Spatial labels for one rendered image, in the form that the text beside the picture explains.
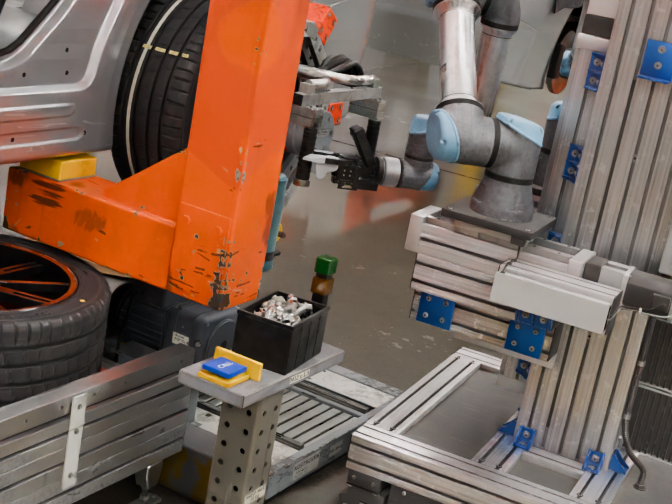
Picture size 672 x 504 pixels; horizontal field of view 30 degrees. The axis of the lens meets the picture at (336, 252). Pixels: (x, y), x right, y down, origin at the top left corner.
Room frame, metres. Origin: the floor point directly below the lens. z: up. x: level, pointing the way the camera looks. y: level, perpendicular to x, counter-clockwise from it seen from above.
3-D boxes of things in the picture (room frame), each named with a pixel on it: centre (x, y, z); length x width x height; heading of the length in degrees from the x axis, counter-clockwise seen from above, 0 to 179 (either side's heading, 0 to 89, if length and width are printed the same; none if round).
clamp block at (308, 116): (3.11, 0.15, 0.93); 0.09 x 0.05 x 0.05; 63
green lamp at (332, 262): (2.80, 0.02, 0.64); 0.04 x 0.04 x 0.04; 63
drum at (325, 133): (3.32, 0.19, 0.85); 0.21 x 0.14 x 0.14; 63
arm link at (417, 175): (3.19, -0.17, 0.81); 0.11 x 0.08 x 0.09; 108
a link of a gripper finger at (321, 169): (3.08, 0.08, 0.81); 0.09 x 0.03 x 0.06; 117
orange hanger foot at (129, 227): (2.94, 0.57, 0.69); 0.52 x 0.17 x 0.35; 63
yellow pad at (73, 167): (3.02, 0.72, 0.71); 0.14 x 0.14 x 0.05; 63
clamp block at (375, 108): (3.41, -0.01, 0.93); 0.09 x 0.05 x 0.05; 63
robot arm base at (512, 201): (2.91, -0.37, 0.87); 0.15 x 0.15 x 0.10
